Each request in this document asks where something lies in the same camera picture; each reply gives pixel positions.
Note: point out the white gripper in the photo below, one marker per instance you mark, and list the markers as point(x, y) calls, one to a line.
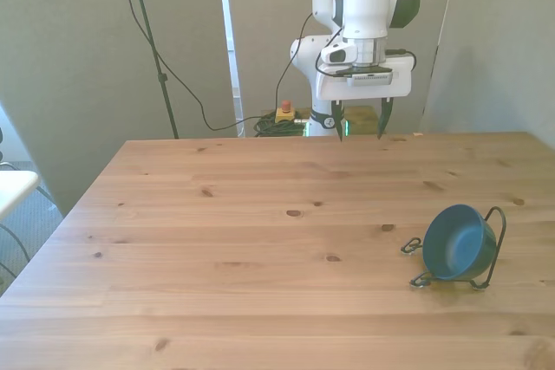
point(364, 92)

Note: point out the blue bowl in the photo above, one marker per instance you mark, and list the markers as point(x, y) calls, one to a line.
point(455, 248)

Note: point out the yellow emergency stop button box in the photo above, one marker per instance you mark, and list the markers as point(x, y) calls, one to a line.
point(285, 115)

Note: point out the white side table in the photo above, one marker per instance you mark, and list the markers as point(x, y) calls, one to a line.
point(13, 188)

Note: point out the dark wrist camera box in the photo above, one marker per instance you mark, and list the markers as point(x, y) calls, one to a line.
point(370, 79)

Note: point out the white divider post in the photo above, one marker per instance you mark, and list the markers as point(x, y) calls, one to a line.
point(230, 40)

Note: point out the black camera stand pole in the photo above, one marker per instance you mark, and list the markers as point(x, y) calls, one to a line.
point(162, 79)

